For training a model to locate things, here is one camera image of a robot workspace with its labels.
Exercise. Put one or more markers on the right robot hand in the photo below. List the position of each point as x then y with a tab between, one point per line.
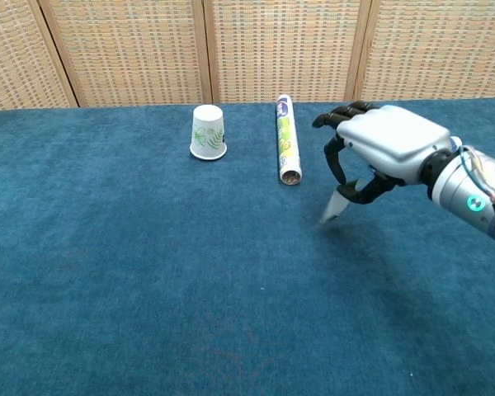
396	138

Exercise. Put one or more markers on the plastic wrap roll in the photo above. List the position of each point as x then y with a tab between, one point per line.
288	140

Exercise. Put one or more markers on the teal table mat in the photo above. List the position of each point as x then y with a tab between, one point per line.
148	268

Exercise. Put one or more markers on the woven bamboo folding screen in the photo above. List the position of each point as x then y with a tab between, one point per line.
140	49

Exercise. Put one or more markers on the white paper cup leaf print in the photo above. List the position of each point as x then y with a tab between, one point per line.
207	132

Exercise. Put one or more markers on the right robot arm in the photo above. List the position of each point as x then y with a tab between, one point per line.
466	189

